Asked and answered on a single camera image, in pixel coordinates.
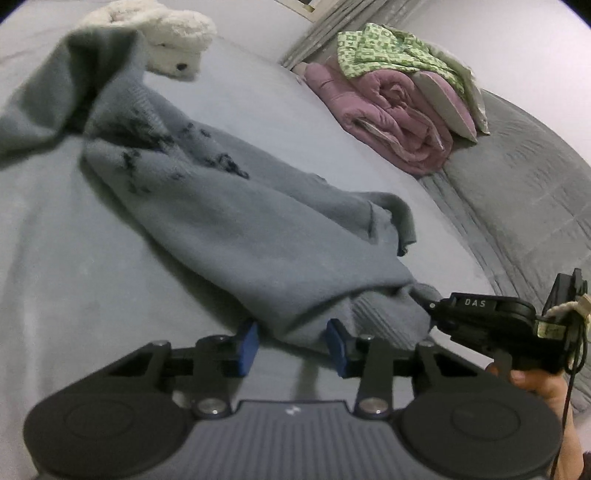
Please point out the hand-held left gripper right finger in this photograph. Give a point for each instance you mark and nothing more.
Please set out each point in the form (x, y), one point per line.
(337, 346)

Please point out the window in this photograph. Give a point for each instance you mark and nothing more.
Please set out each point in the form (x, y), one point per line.
(300, 5)

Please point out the pink folded quilt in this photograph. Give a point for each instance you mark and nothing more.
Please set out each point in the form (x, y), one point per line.
(397, 120)

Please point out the person's right forearm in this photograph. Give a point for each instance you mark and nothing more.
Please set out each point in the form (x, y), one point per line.
(570, 443)

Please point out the grey quilted bedspread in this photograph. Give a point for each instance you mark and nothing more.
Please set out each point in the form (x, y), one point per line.
(521, 184)

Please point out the cream pillow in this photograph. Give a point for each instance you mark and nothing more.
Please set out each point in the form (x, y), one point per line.
(471, 92)

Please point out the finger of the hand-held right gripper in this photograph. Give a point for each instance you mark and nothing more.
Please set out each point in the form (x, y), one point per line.
(438, 310)

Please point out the grey knitted sweater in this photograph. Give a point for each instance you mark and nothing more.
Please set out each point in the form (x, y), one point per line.
(231, 221)

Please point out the green patterned blanket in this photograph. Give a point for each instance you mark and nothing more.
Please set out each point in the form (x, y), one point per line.
(388, 50)

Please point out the person's right hand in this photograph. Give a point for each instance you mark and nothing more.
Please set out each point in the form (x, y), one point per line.
(540, 385)

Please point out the white plush dog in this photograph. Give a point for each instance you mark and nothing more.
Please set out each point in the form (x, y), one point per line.
(171, 41)

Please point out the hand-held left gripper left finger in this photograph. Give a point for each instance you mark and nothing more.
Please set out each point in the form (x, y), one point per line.
(247, 348)

